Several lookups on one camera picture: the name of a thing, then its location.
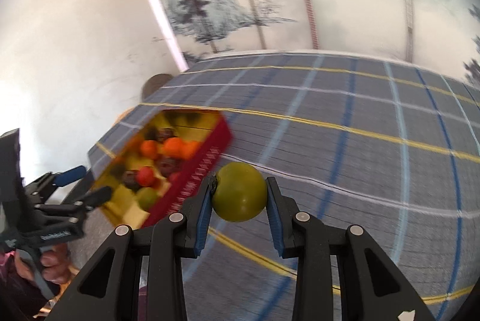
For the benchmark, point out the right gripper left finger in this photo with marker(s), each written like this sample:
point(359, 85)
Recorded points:
point(141, 269)

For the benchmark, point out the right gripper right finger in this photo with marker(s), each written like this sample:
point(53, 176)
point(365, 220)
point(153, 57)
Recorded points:
point(371, 286)

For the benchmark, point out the green round fruit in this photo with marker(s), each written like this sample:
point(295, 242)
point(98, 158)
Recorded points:
point(241, 192)

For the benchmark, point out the person's left hand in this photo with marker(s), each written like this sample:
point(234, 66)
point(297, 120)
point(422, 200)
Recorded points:
point(56, 263)

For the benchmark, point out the small green fruit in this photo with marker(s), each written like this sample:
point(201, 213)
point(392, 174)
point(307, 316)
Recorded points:
point(146, 198)

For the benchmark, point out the red tomato fruit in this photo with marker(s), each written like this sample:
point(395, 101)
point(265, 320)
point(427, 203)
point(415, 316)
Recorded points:
point(145, 176)

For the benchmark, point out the dark brown fruit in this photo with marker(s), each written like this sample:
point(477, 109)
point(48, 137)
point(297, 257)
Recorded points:
point(129, 180)
point(166, 166)

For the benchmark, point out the red and gold tray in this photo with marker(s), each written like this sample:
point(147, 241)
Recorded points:
point(118, 151)

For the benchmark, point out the orange fruit in tray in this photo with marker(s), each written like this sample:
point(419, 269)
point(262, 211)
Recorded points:
point(149, 149)

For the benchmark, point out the dark fruit in tray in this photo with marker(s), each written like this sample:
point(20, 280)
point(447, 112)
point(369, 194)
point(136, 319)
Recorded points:
point(164, 134)

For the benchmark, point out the blue plaid tablecloth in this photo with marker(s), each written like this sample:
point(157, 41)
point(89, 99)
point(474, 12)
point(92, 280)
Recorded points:
point(389, 146)

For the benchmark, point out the orange round cushion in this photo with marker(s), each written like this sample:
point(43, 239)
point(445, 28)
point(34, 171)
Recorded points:
point(122, 116)

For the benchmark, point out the brown round cushion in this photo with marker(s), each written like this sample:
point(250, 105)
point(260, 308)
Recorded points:
point(154, 83)

